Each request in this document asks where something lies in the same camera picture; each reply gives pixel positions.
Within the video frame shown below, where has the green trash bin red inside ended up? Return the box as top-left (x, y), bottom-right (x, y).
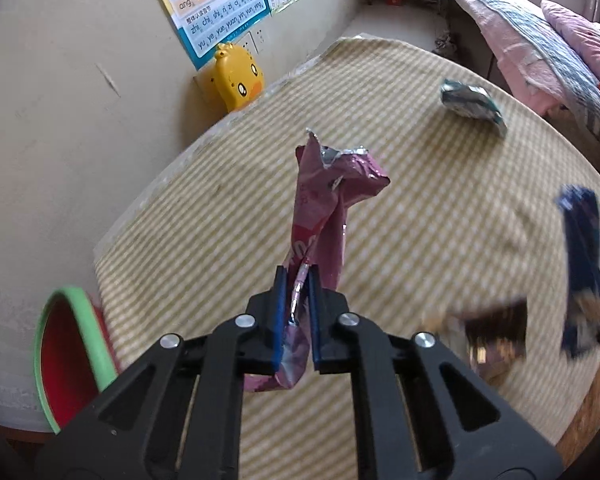
top-left (32, 286), bottom-right (120, 435)

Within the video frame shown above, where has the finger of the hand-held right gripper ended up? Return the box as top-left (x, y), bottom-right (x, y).
top-left (554, 185), bottom-right (600, 360)

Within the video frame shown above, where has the yellow checked table cloth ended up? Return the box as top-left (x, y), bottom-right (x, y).
top-left (94, 36), bottom-right (600, 480)

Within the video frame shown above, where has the brown foil wrapper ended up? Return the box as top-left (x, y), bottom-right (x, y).
top-left (430, 297), bottom-right (531, 381)

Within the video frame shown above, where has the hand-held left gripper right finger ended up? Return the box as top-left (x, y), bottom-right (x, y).
top-left (307, 266), bottom-right (566, 480)

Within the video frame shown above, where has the dark teal snack packet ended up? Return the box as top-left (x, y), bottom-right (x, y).
top-left (439, 78), bottom-right (508, 138)

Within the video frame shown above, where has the pink pillow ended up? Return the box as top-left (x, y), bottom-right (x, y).
top-left (540, 0), bottom-right (600, 91)

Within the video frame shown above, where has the grey cloth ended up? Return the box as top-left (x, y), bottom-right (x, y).
top-left (432, 30), bottom-right (458, 56)

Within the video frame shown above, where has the yellow duck toy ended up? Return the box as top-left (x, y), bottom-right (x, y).
top-left (210, 42), bottom-right (266, 113)

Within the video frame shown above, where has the beige wall plate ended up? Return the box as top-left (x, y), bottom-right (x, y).
top-left (192, 74), bottom-right (216, 106)

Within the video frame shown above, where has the white wall socket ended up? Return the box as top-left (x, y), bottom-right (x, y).
top-left (242, 30), bottom-right (267, 55)

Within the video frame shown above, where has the pink quilt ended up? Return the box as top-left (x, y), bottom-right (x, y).
top-left (442, 0), bottom-right (566, 116)

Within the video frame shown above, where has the pink snack wrapper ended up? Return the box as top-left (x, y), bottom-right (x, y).
top-left (242, 129), bottom-right (391, 393)

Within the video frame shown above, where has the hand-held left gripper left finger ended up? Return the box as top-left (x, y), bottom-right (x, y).
top-left (35, 266), bottom-right (287, 480)

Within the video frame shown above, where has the blue wall poster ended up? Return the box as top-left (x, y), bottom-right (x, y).
top-left (141, 0), bottom-right (272, 72)

